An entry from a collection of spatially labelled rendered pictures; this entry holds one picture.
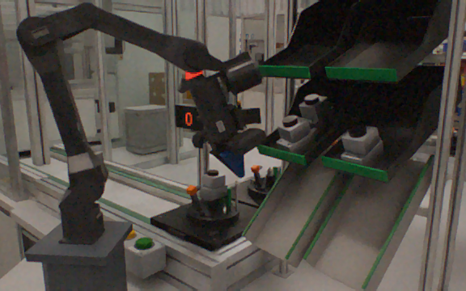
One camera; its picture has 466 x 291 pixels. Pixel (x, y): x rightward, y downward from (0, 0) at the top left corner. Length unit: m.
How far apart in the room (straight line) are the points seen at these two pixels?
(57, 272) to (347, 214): 0.55
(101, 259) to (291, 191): 0.43
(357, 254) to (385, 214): 0.09
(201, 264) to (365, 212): 0.35
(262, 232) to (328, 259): 0.16
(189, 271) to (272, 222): 0.21
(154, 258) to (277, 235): 0.29
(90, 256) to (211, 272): 0.27
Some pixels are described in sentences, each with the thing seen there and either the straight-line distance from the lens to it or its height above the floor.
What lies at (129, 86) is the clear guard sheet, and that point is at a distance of 1.53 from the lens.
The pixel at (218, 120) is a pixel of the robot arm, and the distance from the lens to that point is 0.72.
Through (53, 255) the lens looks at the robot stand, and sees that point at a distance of 0.75.
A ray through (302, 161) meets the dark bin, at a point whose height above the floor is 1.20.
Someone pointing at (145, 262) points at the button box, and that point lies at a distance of 0.93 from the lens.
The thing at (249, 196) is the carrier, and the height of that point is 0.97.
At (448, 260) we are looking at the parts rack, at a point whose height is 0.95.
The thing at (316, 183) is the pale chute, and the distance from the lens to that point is 0.88.
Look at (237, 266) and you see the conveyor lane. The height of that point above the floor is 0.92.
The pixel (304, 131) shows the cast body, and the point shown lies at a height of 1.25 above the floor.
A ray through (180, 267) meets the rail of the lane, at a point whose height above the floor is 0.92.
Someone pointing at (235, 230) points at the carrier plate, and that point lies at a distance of 0.99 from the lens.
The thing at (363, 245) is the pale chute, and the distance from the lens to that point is 0.79.
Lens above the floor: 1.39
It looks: 13 degrees down
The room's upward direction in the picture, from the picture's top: straight up
